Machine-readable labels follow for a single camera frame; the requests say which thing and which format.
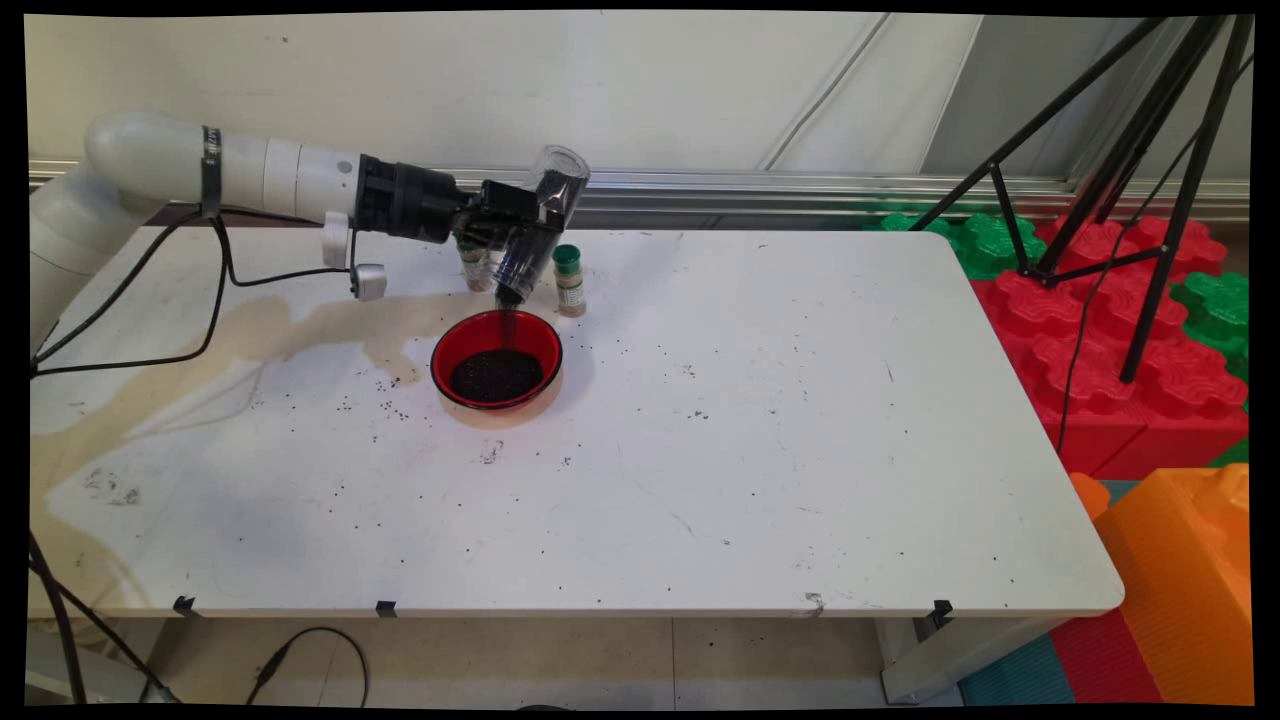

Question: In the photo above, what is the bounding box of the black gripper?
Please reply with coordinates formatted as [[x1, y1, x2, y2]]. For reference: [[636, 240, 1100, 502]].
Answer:
[[357, 155, 567, 253]]

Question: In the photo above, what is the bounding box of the clear plastic jar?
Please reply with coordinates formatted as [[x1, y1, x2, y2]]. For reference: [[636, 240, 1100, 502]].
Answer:
[[495, 145, 591, 307]]

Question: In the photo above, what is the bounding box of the green-capped spice bottle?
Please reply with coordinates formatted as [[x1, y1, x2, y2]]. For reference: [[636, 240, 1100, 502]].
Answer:
[[553, 244, 589, 319], [456, 235, 494, 293]]

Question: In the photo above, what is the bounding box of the red bowl with black rim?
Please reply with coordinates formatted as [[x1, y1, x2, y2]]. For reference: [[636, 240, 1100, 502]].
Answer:
[[431, 309, 565, 412]]

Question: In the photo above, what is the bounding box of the large black seed heap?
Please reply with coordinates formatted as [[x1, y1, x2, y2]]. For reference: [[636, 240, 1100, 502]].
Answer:
[[450, 348, 546, 404]]

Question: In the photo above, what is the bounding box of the white table leg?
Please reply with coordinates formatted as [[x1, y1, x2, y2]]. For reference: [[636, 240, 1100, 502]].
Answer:
[[878, 615, 1063, 706], [28, 628, 151, 704]]

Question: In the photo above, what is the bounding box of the black tripod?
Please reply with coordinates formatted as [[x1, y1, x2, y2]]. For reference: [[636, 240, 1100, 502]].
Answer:
[[910, 15, 1254, 386]]

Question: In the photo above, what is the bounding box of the teal foam block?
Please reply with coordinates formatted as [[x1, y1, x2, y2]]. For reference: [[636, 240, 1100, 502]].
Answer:
[[958, 633, 1076, 706]]

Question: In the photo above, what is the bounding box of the orange foam block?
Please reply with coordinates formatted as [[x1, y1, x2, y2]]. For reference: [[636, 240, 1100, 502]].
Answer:
[[1068, 463, 1254, 706]]

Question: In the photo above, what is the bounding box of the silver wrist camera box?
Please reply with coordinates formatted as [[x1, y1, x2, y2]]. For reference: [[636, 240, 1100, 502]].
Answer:
[[322, 211, 389, 304]]

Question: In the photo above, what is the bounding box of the aluminium wall rail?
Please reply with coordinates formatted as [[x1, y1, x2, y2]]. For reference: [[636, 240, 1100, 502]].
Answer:
[[28, 158, 1251, 227]]

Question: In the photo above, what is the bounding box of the black cable strap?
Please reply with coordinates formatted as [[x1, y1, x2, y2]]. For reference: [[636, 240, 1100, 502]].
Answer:
[[199, 125, 224, 220]]

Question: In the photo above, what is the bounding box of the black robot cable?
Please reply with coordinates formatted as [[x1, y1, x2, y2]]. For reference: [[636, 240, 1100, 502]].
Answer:
[[28, 205, 361, 380]]

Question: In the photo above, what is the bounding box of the black floor cable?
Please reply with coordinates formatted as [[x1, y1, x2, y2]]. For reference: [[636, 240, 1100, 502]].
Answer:
[[245, 627, 369, 707]]

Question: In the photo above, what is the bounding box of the black cable with metal connector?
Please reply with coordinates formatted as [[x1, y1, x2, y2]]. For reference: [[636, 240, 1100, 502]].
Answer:
[[28, 533, 183, 705]]

